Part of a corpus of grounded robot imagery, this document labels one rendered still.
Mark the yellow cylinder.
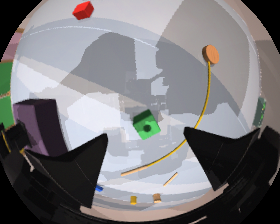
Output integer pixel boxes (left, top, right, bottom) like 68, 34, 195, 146
131, 196, 137, 204

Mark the tan wooden cylinder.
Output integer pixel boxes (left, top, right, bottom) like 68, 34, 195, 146
153, 193, 161, 204

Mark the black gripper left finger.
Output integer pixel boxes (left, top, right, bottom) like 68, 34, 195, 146
24, 133, 108, 209

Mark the green block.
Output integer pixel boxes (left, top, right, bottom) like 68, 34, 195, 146
132, 109, 161, 140

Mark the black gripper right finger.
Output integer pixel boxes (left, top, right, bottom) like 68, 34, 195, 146
183, 125, 261, 192

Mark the orange round button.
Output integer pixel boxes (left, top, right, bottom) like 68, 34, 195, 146
201, 44, 220, 64

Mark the blue rectangular bar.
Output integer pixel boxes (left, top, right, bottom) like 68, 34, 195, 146
96, 184, 103, 192

